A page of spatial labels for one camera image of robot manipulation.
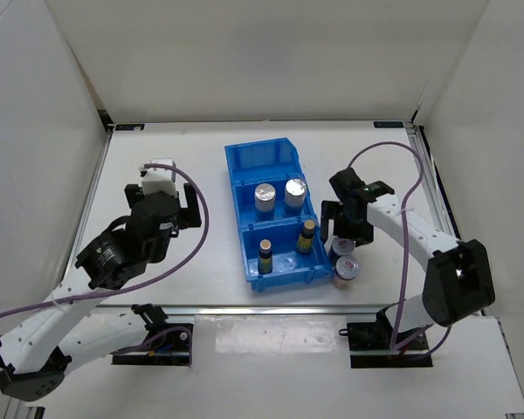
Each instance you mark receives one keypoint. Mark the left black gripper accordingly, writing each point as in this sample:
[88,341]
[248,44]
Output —
[189,216]

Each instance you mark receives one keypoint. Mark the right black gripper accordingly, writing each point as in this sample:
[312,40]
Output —
[330,210]

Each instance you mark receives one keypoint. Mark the red-lid spice jar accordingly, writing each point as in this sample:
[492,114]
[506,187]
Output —
[346,270]
[340,247]

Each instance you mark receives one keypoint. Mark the small amber bottle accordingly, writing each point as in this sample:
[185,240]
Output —
[306,237]
[265,257]

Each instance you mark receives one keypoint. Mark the silver-lid spice jar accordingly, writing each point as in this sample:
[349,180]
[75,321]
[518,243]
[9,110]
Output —
[295,196]
[264,199]

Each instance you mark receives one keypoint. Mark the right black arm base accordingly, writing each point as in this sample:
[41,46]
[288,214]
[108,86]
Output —
[369,346]

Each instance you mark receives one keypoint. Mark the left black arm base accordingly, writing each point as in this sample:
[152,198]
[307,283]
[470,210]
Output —
[167,344]

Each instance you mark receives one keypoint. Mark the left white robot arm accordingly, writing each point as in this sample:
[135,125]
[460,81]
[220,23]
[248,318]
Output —
[38,354]

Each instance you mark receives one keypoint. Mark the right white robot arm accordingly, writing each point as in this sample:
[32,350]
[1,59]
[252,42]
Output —
[458,280]

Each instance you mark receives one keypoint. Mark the blue three-compartment plastic bin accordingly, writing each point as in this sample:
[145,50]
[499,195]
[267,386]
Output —
[275,162]

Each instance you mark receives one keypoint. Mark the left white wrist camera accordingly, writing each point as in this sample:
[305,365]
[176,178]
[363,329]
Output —
[157,180]

